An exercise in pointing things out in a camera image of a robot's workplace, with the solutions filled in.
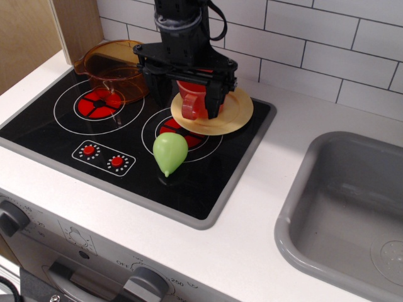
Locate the left grey oven knob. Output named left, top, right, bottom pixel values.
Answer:
left=1, top=200, right=30, bottom=237

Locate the black toy stovetop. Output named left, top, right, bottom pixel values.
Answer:
left=1, top=71, right=276, bottom=230

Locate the wooden side panel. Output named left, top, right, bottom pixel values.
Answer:
left=1, top=1, right=104, bottom=92

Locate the red plastic cup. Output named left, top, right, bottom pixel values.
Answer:
left=176, top=81, right=208, bottom=120

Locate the grey sink basin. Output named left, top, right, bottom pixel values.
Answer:
left=275, top=131, right=402, bottom=301

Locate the green plastic pear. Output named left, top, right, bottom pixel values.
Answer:
left=152, top=132, right=188, bottom=177

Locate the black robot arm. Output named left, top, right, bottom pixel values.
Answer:
left=133, top=1, right=237, bottom=119

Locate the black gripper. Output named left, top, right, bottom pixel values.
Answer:
left=133, top=8, right=237, bottom=119

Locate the right grey oven knob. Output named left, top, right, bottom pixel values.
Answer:
left=123, top=267, right=169, bottom=302

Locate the yellow plastic plate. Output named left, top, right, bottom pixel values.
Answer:
left=171, top=87, right=254, bottom=136

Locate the grey oven knob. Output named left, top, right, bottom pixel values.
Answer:
left=123, top=267, right=169, bottom=302
left=1, top=200, right=30, bottom=237

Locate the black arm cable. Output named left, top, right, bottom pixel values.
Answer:
left=207, top=0, right=228, bottom=41

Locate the amber transparent pot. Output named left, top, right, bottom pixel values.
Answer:
left=74, top=40, right=149, bottom=103

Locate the grey oven door handle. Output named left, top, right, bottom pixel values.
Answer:
left=46, top=262, right=131, bottom=301

